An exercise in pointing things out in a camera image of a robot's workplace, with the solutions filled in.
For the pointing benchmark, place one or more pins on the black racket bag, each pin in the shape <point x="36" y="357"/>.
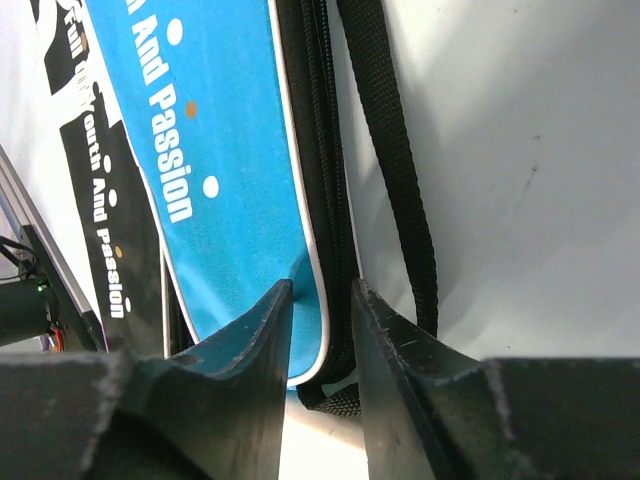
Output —
<point x="136" y="304"/>

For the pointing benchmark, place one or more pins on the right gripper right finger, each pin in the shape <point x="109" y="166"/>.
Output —
<point x="430" y="412"/>

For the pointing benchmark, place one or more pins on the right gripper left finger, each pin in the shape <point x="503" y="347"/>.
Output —
<point x="214" y="411"/>

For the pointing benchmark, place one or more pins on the blue racket bag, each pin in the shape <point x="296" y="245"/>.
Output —
<point x="231" y="109"/>

